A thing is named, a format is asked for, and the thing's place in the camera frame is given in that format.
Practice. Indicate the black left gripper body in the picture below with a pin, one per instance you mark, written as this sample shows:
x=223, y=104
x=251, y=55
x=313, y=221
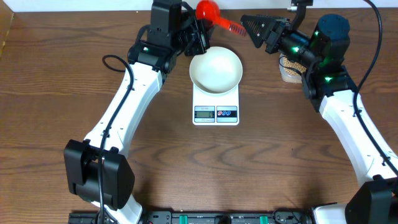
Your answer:
x=188, y=37

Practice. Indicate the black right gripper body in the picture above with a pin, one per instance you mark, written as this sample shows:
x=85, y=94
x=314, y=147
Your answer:
x=281, y=28

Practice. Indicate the red plastic measuring scoop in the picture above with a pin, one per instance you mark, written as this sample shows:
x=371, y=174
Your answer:
x=209, y=10

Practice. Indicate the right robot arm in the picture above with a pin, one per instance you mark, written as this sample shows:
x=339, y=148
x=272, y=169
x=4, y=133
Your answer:
x=332, y=92

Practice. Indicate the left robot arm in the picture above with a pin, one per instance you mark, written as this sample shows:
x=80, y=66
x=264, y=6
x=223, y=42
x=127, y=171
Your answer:
x=97, y=168

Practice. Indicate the white ceramic bowl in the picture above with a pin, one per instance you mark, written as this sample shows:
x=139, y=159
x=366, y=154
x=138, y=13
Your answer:
x=217, y=71

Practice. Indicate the white digital kitchen scale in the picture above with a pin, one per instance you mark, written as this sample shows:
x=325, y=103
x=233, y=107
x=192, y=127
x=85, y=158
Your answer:
x=215, y=109

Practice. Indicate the clear plastic container of beans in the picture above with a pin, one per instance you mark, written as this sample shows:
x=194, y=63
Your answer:
x=290, y=72

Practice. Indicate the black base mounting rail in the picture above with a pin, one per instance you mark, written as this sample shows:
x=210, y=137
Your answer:
x=283, y=217

